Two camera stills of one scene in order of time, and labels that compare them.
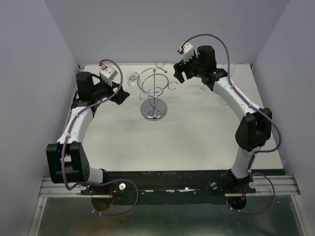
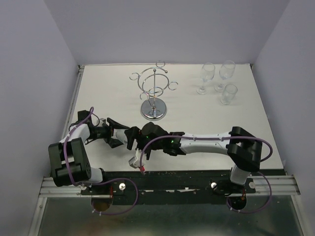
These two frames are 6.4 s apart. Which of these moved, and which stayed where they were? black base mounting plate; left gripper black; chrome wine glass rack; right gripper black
Moved: right gripper black; left gripper black
Stayed: chrome wine glass rack; black base mounting plate
